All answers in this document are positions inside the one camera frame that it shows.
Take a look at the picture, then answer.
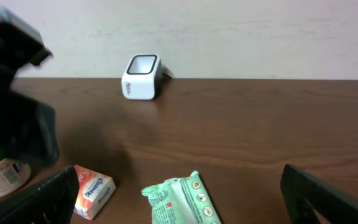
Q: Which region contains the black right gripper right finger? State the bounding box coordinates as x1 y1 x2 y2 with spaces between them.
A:
280 164 358 223

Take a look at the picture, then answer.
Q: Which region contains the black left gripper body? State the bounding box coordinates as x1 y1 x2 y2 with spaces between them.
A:
0 64 60 167

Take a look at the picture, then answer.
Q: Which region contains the mint green wipes packet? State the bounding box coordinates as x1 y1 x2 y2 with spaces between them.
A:
141 170 222 224

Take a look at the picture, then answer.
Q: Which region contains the white barcode scanner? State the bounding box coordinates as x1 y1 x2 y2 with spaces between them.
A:
121 54 163 100

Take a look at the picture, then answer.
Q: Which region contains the white tissue pack orange print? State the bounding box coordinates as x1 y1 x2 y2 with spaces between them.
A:
74 165 116 220

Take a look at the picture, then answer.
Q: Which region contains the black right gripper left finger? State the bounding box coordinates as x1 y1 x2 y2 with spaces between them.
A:
0 166 79 223

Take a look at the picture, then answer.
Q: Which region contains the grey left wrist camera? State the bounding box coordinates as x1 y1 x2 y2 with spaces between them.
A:
0 6 52 70

